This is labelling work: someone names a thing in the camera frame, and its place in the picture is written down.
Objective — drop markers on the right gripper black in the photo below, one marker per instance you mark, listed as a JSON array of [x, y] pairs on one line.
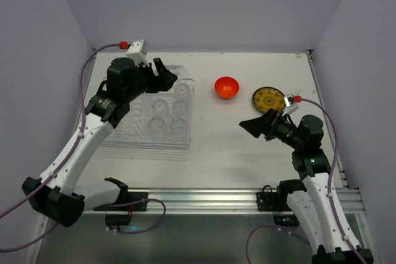
[[270, 125]]

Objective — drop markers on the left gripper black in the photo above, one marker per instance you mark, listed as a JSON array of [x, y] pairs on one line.
[[150, 76]]

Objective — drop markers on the clear glass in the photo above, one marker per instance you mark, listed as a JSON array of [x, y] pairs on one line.
[[182, 91], [157, 127], [160, 108], [180, 72], [180, 109], [179, 128]]

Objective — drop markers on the olive yellow plate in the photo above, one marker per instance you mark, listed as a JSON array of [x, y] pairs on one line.
[[266, 98]]

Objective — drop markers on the orange plastic bowl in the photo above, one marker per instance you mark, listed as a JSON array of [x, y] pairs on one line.
[[226, 87]]

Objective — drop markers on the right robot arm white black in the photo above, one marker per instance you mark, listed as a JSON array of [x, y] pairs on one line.
[[312, 197]]

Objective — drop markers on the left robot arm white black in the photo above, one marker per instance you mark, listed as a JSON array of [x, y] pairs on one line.
[[54, 192]]

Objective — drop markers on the clear plastic dish rack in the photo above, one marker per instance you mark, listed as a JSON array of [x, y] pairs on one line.
[[133, 131]]

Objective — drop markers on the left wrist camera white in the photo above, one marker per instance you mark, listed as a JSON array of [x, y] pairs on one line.
[[137, 52]]

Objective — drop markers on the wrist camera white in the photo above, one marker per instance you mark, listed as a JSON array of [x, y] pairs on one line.
[[137, 52], [291, 104]]

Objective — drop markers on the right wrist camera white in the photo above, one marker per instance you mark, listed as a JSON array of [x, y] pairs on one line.
[[291, 104]]

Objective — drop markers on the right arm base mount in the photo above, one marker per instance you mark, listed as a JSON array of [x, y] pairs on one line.
[[268, 200]]

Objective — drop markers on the aluminium front rail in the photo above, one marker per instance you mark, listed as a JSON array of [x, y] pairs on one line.
[[182, 201]]

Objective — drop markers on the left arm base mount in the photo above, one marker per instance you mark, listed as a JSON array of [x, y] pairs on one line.
[[117, 217]]

